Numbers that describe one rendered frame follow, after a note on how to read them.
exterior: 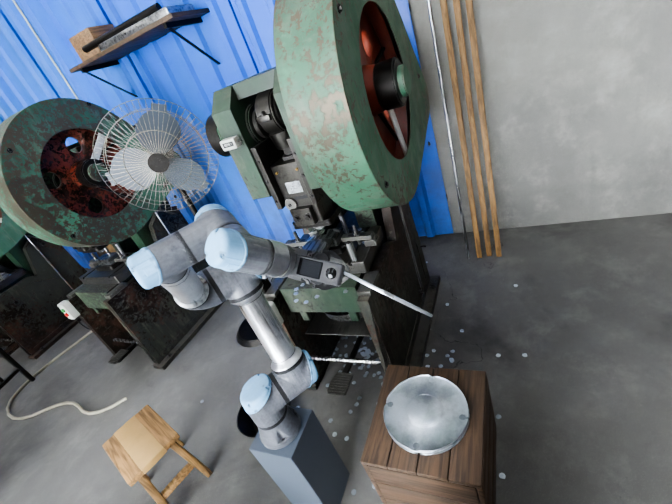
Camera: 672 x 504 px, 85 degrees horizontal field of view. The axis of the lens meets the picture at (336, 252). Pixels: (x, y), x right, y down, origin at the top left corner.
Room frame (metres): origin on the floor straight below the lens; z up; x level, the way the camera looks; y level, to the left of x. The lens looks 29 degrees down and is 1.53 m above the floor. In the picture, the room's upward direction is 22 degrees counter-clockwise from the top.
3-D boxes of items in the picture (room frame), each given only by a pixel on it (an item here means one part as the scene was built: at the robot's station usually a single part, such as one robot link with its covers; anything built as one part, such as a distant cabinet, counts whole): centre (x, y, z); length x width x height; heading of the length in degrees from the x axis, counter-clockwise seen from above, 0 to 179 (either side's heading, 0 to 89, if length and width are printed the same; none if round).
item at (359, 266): (1.56, 0.02, 0.68); 0.45 x 0.30 x 0.06; 58
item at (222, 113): (1.69, -0.06, 0.83); 0.79 x 0.43 x 1.34; 148
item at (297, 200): (1.53, 0.04, 1.04); 0.17 x 0.15 x 0.30; 148
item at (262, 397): (0.89, 0.41, 0.62); 0.13 x 0.12 x 0.14; 112
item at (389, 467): (0.81, -0.08, 0.18); 0.40 x 0.38 x 0.35; 148
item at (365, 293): (1.54, -0.28, 0.45); 0.92 x 0.12 x 0.90; 148
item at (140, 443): (1.22, 1.14, 0.16); 0.34 x 0.24 x 0.34; 40
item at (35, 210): (2.79, 1.29, 0.87); 1.53 x 0.99 x 1.74; 146
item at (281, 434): (0.89, 0.41, 0.50); 0.15 x 0.15 x 0.10
